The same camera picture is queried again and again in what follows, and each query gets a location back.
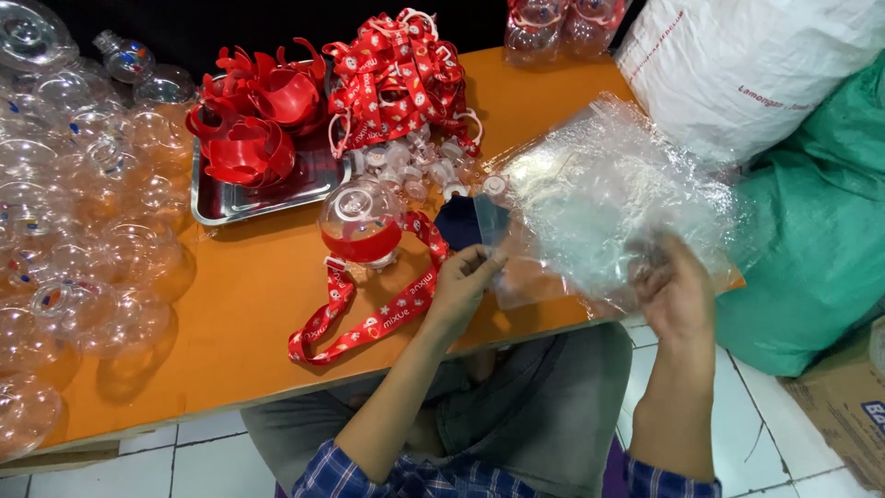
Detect person's left hand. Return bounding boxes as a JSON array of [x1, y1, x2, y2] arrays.
[[422, 243, 510, 341]]

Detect person's right hand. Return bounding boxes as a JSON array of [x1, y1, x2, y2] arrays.
[[625, 232, 717, 347]]

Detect clear plastic pouch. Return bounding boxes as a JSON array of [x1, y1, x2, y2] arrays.
[[484, 207, 692, 314]]

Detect pile of clear plastic bags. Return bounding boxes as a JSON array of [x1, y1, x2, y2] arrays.
[[483, 92, 746, 314]]

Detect green woven sack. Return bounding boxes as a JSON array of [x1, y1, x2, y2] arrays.
[[714, 50, 885, 379]]

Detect grey trousers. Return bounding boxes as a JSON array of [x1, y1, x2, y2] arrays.
[[240, 321, 634, 498]]

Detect dark blue cloth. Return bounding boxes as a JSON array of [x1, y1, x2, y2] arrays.
[[433, 194, 513, 252]]

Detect purple seat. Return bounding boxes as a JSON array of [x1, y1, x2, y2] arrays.
[[600, 434, 631, 498]]

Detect white woven sack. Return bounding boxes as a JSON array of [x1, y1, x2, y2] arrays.
[[614, 0, 885, 167]]

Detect brown cardboard carton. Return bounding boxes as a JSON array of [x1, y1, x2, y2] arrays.
[[780, 317, 885, 493]]

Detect bagged clear round bottle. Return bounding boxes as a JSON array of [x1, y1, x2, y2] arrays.
[[502, 0, 570, 68], [563, 0, 628, 60]]

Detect pile of clear white caps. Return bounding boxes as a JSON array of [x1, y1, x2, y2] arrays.
[[348, 124, 510, 203]]

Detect clear round bottle red base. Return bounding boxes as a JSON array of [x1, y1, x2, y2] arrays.
[[317, 178, 406, 271]]

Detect blue plaid shirt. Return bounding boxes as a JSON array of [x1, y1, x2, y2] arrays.
[[290, 439, 724, 498]]

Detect steel tray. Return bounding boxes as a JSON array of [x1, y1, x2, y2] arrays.
[[189, 61, 354, 228]]

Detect heap of red plastic holders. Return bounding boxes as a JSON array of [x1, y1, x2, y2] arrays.
[[184, 37, 330, 190]]

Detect heap of clear round bottles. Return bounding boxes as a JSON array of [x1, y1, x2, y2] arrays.
[[0, 0, 199, 462]]

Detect red printed lanyard strap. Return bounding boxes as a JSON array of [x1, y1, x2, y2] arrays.
[[288, 210, 451, 367]]

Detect heap of red lanyards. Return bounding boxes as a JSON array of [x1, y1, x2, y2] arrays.
[[323, 7, 484, 160]]

